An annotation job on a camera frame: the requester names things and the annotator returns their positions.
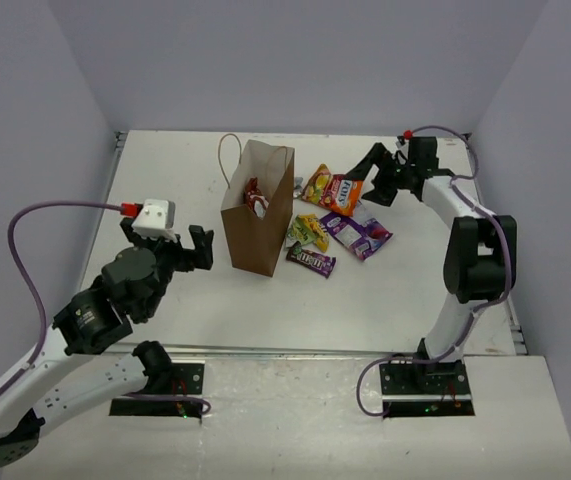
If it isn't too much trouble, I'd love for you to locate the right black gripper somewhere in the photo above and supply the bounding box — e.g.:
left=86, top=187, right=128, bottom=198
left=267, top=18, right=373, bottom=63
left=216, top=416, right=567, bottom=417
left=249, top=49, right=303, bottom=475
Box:
left=342, top=141, right=413, bottom=206

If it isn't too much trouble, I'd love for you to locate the orange Fox's candy bag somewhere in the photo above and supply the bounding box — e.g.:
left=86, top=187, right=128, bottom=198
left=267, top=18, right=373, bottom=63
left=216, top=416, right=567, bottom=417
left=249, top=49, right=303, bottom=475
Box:
left=301, top=164, right=363, bottom=217

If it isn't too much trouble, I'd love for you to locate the brown paper bag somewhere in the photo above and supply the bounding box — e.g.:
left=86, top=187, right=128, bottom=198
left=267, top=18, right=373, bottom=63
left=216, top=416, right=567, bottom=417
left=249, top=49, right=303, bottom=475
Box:
left=220, top=140, right=295, bottom=277

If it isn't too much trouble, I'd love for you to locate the purple white candy bag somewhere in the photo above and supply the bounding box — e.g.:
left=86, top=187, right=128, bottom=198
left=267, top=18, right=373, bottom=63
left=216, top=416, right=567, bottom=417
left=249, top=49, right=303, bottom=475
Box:
left=320, top=201, right=393, bottom=261

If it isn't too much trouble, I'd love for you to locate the red Doritos chip bag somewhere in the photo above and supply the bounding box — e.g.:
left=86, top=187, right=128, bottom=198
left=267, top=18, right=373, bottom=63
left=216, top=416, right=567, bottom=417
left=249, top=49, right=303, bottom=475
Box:
left=243, top=177, right=269, bottom=219

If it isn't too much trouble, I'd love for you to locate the yellow M&M's packet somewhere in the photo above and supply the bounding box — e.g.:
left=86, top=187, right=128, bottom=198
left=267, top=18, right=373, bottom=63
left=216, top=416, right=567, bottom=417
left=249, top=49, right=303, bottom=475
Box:
left=299, top=214, right=330, bottom=253

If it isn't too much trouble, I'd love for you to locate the brown M&M's packet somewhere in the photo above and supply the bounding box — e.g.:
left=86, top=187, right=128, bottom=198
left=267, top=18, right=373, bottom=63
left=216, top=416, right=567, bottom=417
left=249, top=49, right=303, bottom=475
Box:
left=286, top=242, right=337, bottom=279

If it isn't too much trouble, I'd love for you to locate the green candy wrapper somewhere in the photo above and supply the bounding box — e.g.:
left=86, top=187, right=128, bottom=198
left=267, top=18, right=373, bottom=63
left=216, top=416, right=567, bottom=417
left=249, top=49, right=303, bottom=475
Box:
left=285, top=216, right=316, bottom=249

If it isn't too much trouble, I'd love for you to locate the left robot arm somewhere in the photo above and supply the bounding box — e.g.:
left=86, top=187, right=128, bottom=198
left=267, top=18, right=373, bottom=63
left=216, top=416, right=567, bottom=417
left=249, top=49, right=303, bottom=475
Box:
left=0, top=218, right=214, bottom=468

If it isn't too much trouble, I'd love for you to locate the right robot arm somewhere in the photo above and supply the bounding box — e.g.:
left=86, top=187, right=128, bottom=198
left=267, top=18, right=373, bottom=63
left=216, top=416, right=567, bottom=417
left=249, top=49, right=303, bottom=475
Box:
left=346, top=132, right=517, bottom=395

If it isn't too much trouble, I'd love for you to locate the silver foil wrapper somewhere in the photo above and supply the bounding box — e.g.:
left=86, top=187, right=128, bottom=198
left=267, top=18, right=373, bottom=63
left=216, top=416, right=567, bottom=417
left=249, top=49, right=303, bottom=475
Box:
left=293, top=177, right=304, bottom=198

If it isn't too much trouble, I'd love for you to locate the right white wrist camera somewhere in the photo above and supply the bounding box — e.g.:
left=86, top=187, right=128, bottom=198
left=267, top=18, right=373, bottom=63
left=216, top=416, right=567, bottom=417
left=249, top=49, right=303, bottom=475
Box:
left=396, top=130, right=414, bottom=149

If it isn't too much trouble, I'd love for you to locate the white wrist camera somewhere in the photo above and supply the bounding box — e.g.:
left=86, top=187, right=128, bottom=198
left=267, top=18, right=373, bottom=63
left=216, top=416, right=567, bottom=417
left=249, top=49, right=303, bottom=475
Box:
left=396, top=130, right=414, bottom=149
left=121, top=199, right=178, bottom=243

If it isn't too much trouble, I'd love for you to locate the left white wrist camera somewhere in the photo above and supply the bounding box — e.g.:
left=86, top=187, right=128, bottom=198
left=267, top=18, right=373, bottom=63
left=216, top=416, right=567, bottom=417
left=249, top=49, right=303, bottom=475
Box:
left=121, top=199, right=178, bottom=243

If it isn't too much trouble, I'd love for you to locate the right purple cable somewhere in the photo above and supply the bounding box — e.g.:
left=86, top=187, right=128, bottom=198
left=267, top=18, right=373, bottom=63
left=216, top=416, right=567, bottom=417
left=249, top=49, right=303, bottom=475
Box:
left=355, top=124, right=509, bottom=419

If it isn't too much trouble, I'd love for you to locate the purple cable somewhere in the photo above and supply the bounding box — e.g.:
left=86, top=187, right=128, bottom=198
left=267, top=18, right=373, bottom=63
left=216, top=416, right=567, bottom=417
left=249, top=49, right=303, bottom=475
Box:
left=0, top=200, right=211, bottom=416
left=355, top=124, right=509, bottom=419

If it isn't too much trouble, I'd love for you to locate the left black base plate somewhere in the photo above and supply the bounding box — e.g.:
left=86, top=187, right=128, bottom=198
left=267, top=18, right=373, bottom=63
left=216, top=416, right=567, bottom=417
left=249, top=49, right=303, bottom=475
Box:
left=109, top=361, right=211, bottom=420

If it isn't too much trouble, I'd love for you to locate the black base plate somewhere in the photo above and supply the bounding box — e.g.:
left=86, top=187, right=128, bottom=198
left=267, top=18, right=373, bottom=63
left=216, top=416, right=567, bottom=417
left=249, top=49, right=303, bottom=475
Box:
left=109, top=361, right=211, bottom=420
left=379, top=359, right=475, bottom=418

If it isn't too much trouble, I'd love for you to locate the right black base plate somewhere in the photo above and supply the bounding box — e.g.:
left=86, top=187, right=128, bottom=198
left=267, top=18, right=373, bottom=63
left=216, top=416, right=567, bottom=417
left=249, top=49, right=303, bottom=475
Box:
left=379, top=359, right=475, bottom=418

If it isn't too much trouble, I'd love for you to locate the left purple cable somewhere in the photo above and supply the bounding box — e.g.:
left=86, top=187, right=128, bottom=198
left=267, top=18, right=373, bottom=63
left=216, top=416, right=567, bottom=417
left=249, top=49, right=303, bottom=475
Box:
left=0, top=200, right=211, bottom=416

